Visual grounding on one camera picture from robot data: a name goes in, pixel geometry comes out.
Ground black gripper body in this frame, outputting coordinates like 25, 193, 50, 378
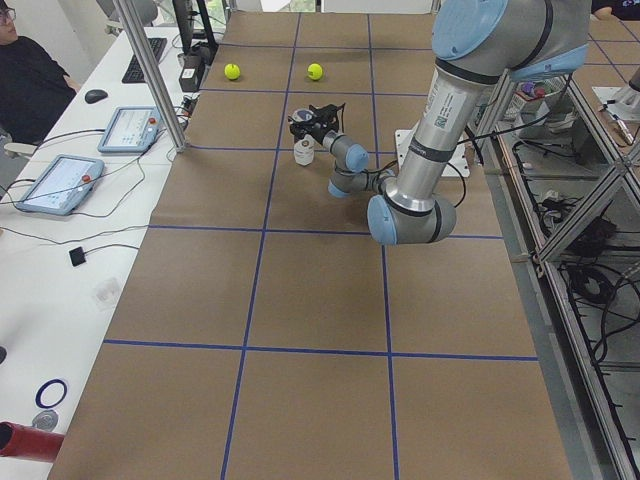
306, 119, 330, 143

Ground clear tennis ball can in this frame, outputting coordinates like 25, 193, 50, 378
289, 108, 315, 166

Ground tennis ball Roland Garros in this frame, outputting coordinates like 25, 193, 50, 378
307, 63, 324, 81

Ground tennis ball Wilson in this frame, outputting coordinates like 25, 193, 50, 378
224, 63, 241, 81

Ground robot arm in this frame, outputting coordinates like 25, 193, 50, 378
289, 0, 591, 245

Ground black box white label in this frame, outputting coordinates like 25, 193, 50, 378
178, 45, 211, 93

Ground far teach pendant tablet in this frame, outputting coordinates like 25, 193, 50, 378
97, 106, 162, 154

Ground teach pendant tablet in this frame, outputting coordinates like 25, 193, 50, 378
97, 106, 162, 154
15, 154, 105, 216

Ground black monitor stand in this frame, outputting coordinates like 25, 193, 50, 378
172, 0, 218, 60

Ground black keyboard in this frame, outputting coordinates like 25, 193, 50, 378
121, 37, 168, 84

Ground black computer mouse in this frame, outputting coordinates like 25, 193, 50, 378
84, 89, 109, 105

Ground near teach pendant tablet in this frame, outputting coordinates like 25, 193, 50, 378
15, 154, 105, 216

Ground small black square device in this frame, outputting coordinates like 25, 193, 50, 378
69, 246, 86, 267

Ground seated person black shirt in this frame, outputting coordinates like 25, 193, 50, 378
1, 2, 80, 145

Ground grey round lid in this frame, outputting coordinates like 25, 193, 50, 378
31, 409, 59, 432

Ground red cylinder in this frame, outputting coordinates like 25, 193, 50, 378
1, 422, 65, 463

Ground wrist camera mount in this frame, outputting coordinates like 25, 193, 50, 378
309, 103, 346, 131

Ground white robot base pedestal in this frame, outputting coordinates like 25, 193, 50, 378
394, 128, 472, 178

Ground aluminium frame post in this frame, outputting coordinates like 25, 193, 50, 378
114, 0, 186, 153

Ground blue tape ring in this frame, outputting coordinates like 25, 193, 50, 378
35, 379, 69, 409

